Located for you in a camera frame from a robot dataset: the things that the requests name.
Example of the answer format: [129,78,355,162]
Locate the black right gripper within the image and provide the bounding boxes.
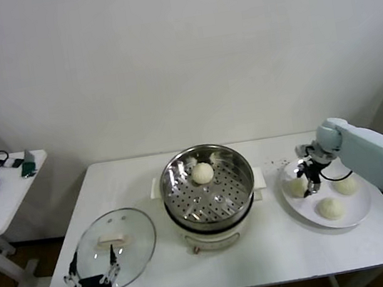
[291,153,336,201]

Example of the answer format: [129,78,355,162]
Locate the white steamed baozi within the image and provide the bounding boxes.
[285,176,310,200]
[190,161,216,186]
[315,195,347,223]
[332,175,361,198]

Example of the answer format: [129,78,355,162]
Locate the round glass pot lid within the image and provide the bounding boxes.
[69,203,165,287]

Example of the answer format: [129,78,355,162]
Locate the stainless steel steamer basket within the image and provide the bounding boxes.
[144,136,272,234]

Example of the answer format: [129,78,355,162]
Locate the scattered dark crumbs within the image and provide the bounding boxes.
[264,156,290,171]

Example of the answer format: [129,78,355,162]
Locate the white round plate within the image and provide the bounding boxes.
[276,148,376,237]

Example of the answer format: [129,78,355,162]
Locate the white side table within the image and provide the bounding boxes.
[0,146,68,287]

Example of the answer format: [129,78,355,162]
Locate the green board module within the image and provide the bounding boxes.
[18,148,41,180]

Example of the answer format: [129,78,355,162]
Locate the small black device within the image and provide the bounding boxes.
[9,157,26,170]

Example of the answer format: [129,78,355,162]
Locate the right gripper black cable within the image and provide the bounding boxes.
[317,162,356,185]

